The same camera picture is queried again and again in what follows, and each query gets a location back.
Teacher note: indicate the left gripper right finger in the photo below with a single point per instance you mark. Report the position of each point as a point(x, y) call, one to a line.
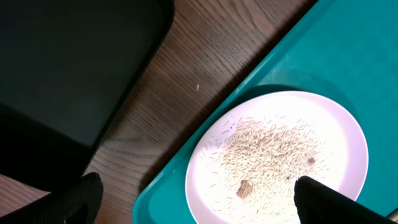
point(319, 204)

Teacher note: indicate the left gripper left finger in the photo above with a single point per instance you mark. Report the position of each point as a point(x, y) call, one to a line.
point(78, 203)

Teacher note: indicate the rice leftovers on plate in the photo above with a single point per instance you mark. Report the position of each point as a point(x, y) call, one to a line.
point(254, 166)

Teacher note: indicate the large white plate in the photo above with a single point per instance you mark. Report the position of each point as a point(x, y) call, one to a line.
point(344, 141)

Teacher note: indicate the black tray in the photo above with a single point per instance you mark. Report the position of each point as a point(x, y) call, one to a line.
point(67, 68)

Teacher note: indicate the teal serving tray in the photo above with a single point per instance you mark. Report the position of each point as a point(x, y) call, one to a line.
point(345, 50)

